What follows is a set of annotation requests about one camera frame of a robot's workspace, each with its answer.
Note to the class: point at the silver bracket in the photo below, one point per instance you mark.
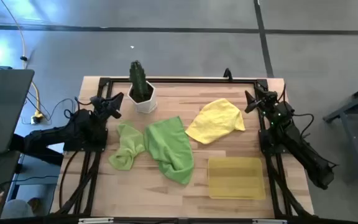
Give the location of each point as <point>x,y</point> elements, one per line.
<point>269,221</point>
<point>95,221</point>

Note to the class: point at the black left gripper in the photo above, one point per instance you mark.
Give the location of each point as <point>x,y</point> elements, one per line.
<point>104,107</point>

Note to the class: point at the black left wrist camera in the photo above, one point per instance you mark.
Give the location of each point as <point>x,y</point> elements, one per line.
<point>94,100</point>

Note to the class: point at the dark metal cart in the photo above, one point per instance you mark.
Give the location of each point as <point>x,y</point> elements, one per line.
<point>348,137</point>

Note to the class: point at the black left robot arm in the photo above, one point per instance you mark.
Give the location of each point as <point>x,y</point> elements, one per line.
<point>73,130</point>

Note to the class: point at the person's leg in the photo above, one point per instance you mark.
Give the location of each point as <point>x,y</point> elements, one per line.
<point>15,209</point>

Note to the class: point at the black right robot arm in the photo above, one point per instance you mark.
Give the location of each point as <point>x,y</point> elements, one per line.
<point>303,149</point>

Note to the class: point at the black aluminium table frame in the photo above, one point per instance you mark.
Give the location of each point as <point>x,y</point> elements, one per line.
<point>182,80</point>

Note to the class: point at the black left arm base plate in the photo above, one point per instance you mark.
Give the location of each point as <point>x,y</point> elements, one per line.
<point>85,148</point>

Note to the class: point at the dark green microfiber towel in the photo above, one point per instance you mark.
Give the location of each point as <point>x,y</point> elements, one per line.
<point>169,146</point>

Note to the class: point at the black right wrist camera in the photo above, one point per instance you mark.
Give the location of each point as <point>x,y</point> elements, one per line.
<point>262,93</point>

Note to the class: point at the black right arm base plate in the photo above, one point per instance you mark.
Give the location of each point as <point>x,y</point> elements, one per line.
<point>264,146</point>

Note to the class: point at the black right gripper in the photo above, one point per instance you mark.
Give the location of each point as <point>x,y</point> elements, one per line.
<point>269,107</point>

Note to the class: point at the grey desk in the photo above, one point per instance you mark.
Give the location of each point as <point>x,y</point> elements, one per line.
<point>5,109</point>

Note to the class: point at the black desk beam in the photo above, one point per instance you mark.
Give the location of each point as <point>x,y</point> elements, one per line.
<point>36,152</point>

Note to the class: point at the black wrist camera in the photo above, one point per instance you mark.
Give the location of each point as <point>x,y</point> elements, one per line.
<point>262,93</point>
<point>94,100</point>

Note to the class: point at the small black frame mount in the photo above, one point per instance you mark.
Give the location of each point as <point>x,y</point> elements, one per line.
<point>227,74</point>

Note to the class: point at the yellow microfiber towel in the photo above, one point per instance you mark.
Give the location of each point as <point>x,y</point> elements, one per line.
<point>216,121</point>

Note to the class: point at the white power strip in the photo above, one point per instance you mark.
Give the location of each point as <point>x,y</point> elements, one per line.
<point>36,119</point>

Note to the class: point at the green cactus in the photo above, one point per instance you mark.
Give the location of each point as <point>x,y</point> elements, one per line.
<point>138,79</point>

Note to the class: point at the light green microfiber towel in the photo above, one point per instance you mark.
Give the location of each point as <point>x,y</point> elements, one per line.
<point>127,146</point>

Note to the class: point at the yellow translucent plastic basket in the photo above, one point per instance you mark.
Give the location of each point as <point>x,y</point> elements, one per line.
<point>236,179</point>

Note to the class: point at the white hexagonal plant pot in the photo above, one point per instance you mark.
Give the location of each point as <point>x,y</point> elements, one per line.
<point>145,106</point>

